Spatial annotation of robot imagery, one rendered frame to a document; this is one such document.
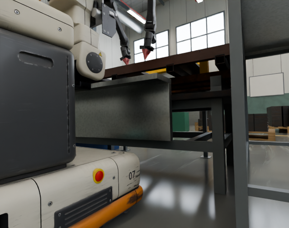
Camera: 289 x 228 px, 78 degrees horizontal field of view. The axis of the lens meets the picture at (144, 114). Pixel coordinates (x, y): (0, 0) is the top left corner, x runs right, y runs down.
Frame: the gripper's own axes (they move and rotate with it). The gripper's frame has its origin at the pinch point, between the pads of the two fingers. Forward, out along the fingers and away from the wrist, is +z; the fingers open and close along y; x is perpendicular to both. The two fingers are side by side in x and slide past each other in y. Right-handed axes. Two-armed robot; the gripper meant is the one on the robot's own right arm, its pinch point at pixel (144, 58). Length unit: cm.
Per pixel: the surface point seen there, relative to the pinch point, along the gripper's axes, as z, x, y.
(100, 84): 26.3, 35.8, 6.4
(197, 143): 51, 9, -55
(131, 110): 39.6, 19.6, -9.3
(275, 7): -33, -5, -78
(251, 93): -68, -816, -56
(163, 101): 29.7, 19.3, -31.3
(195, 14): -444, -831, 283
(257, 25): -31, -23, -70
